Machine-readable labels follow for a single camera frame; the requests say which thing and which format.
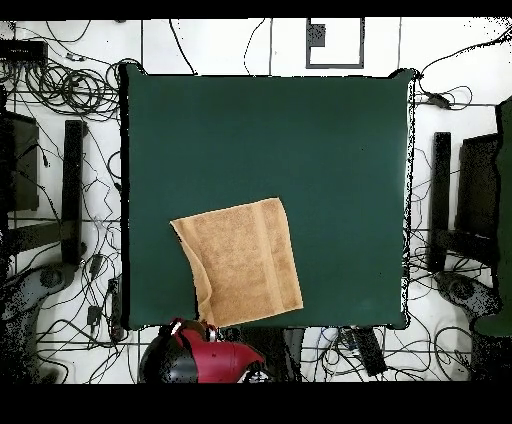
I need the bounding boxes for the grey square floor frame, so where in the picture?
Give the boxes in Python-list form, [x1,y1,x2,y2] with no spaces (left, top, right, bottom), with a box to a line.
[305,17,366,70]

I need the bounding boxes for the black power strip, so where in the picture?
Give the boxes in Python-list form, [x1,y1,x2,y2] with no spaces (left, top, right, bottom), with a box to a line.
[107,275,125,341]

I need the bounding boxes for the dark green table cloth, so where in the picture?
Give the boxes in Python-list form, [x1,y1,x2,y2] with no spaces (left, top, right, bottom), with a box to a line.
[119,63,417,331]

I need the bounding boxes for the black rectangular box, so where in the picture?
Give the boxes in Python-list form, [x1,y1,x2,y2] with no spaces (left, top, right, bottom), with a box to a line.
[0,39,49,63]

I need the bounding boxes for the thin black cable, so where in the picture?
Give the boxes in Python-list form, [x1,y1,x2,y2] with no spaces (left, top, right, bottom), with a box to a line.
[168,18,198,76]
[242,17,266,76]

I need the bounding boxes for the coiled black cables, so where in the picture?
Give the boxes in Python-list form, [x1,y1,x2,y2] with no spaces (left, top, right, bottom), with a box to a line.
[25,59,121,121]

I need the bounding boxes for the tan terry towel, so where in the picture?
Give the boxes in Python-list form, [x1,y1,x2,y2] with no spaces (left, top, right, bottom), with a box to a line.
[169,196,305,328]

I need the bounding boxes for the long black cable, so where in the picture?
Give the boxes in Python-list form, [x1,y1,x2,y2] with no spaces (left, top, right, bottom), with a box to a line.
[417,33,512,81]

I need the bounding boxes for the black floor beam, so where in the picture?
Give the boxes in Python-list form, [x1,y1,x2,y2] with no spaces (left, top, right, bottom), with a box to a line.
[7,119,87,267]
[427,131,499,275]

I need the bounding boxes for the dark grey square box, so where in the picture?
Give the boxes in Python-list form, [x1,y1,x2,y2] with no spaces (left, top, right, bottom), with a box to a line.
[307,23,327,48]

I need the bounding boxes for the dark green hanging cloth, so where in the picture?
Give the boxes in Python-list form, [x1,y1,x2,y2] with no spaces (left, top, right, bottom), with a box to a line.
[473,95,512,337]

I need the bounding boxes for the black rectangular floor block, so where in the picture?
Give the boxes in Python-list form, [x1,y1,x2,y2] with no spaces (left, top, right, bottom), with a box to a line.
[351,327,388,378]

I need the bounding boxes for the black panel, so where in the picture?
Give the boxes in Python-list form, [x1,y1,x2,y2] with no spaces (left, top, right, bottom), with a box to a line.
[0,111,41,213]
[455,133,501,241]

